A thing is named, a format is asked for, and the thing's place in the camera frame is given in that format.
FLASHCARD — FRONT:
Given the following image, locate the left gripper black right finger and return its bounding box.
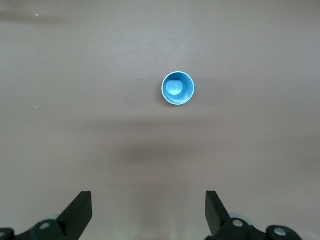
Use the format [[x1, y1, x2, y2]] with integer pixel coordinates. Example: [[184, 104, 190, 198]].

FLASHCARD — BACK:
[[204, 190, 301, 240]]

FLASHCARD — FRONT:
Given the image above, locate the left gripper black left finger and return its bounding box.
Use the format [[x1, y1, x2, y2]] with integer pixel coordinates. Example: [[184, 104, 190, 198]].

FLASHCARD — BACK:
[[0, 191, 93, 240]]

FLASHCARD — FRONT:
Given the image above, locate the blue plastic cup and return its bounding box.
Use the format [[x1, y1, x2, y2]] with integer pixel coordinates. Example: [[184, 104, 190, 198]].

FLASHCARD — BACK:
[[161, 71, 196, 106]]

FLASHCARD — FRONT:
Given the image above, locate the brown table cover mat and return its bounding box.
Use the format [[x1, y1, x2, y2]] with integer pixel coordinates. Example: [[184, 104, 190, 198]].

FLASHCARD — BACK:
[[0, 0, 320, 240]]

